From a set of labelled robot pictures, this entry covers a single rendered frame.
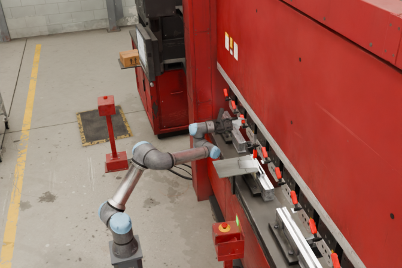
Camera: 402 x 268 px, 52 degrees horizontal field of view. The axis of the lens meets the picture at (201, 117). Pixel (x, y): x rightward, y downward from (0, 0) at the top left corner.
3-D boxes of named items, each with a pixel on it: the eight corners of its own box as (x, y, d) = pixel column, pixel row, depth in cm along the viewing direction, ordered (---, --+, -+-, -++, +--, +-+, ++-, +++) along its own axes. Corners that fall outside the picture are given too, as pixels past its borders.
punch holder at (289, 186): (280, 189, 223) (282, 164, 214) (295, 186, 224) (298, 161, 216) (292, 207, 210) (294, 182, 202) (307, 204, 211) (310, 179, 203)
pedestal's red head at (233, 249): (212, 237, 263) (211, 216, 254) (236, 234, 265) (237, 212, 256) (218, 261, 246) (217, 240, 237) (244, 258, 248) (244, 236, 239)
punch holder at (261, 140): (255, 149, 257) (256, 126, 249) (268, 147, 258) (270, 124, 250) (264, 163, 244) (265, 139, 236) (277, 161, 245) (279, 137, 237)
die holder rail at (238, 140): (220, 121, 348) (220, 111, 344) (227, 120, 349) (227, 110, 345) (238, 154, 306) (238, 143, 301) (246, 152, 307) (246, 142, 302)
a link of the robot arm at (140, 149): (103, 230, 234) (151, 146, 233) (92, 215, 245) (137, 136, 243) (119, 232, 243) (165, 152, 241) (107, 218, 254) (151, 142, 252)
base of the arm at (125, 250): (113, 261, 234) (110, 249, 229) (110, 242, 247) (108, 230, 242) (140, 255, 238) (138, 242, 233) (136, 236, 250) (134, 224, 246)
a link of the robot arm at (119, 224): (118, 247, 230) (115, 229, 224) (107, 233, 240) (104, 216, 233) (137, 237, 236) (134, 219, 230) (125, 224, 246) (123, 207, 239)
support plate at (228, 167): (212, 162, 278) (212, 161, 277) (249, 156, 282) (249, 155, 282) (219, 178, 262) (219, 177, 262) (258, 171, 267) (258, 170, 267)
